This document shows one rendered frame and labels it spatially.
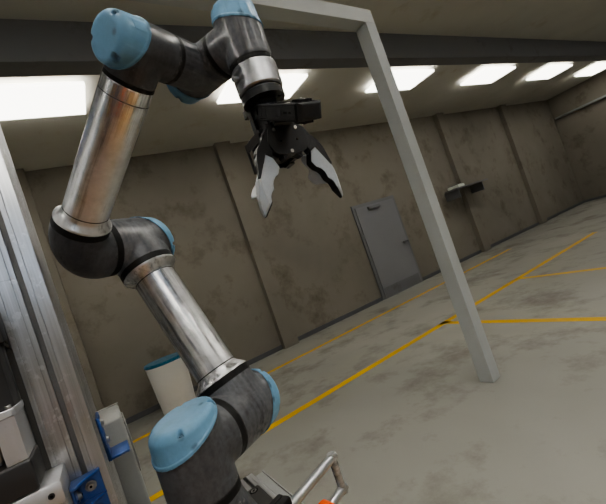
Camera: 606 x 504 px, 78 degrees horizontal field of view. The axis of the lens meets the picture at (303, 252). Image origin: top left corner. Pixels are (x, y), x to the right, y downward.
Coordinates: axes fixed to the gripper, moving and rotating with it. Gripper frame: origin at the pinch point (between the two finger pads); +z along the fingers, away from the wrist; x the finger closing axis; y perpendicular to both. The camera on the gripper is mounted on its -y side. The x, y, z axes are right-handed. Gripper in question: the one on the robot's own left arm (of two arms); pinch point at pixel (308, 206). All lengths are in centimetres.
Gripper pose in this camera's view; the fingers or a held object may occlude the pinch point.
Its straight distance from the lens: 59.2
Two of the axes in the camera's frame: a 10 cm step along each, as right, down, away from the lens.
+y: -4.8, 1.8, 8.6
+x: -8.1, 2.7, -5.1
